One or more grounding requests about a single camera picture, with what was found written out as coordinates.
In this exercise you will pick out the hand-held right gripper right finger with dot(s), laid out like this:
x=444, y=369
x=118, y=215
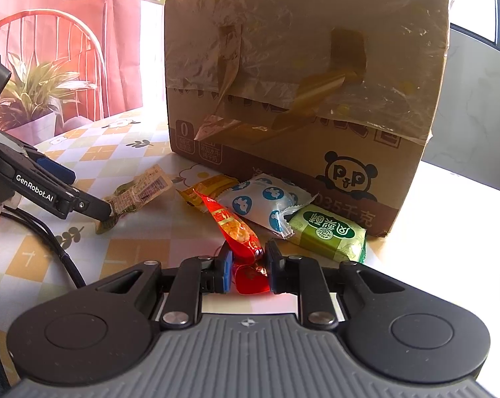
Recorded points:
x=271, y=273

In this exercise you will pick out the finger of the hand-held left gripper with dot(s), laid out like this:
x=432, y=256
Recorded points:
x=57, y=170
x=92, y=207

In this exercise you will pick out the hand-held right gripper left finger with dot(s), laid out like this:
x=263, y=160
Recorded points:
x=228, y=273

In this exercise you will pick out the red snack packet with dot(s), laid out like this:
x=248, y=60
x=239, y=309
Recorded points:
x=235, y=228

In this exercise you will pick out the beige green snack packet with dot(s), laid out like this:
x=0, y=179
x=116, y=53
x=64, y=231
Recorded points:
x=142, y=190

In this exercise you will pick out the brown cardboard box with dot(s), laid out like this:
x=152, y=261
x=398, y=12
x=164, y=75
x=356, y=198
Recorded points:
x=275, y=153

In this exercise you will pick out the clear plastic box liner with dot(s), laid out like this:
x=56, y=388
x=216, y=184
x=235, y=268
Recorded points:
x=275, y=29

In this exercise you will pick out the pale green snack packet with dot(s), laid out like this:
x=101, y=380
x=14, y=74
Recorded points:
x=328, y=232

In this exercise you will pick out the white blue-patterned snack packet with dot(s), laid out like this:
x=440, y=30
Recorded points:
x=258, y=203

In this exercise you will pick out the yellow snack packet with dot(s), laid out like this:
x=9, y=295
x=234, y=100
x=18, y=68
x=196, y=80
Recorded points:
x=210, y=186

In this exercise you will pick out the printed red backdrop cloth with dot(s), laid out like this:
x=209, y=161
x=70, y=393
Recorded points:
x=47, y=49

